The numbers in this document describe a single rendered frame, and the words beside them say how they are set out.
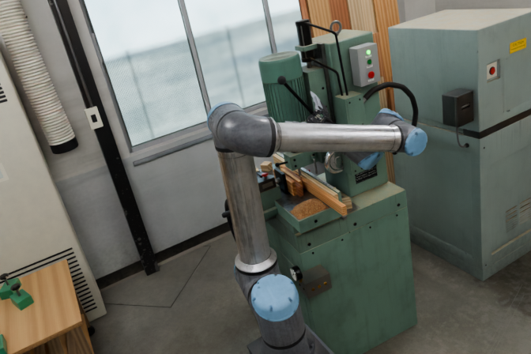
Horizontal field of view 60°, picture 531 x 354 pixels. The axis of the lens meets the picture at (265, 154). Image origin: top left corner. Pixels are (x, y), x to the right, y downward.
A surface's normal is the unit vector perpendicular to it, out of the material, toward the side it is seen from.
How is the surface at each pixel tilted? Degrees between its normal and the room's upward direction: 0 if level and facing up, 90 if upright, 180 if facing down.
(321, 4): 87
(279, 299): 8
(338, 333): 90
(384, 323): 90
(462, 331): 0
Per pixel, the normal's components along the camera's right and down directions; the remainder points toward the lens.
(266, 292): -0.17, -0.85
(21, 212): 0.47, 0.26
